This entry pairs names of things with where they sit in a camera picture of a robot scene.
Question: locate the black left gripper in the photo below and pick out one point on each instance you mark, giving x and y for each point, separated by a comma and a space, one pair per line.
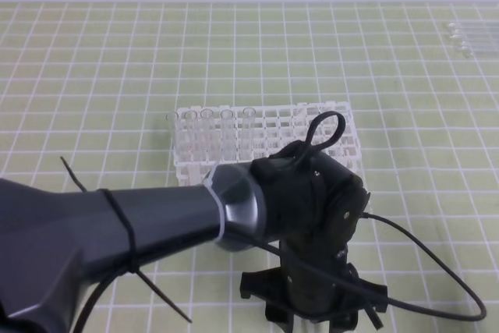
313, 207

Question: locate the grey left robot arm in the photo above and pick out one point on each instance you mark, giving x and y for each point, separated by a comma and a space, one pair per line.
54, 245

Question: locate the racked test tube four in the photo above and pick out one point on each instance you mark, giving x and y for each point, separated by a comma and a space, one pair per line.
228, 134

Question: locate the white test tube rack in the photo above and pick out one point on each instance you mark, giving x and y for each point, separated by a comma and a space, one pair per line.
275, 127

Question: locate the racked test tube three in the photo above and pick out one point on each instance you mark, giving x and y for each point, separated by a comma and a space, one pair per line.
208, 126

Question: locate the racked test tube two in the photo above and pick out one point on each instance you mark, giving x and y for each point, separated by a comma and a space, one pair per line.
191, 125

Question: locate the clear test tube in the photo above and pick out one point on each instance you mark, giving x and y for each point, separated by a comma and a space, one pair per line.
486, 27
478, 50
474, 34
480, 41

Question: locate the black cable tie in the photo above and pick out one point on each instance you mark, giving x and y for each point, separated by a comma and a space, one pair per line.
163, 298

